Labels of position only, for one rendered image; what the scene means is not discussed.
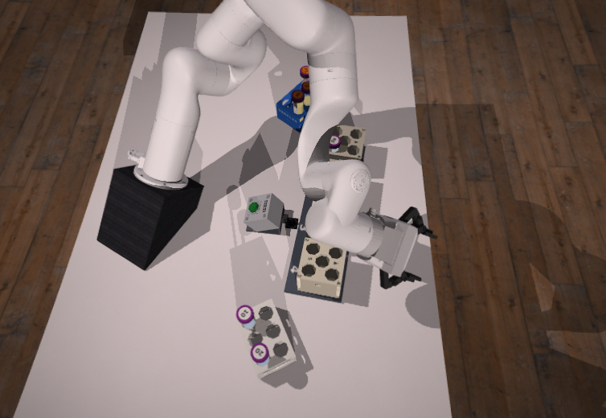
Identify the blue tube rack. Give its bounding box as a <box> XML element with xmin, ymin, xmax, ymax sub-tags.
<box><xmin>276</xmin><ymin>82</ymin><xmax>309</xmax><ymax>133</ymax></box>

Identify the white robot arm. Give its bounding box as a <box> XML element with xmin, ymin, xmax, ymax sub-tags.
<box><xmin>128</xmin><ymin>0</ymin><xmax>418</xmax><ymax>277</ymax></box>

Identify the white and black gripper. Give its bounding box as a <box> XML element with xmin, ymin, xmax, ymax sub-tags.
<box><xmin>356</xmin><ymin>207</ymin><xmax>438</xmax><ymax>289</ymax></box>

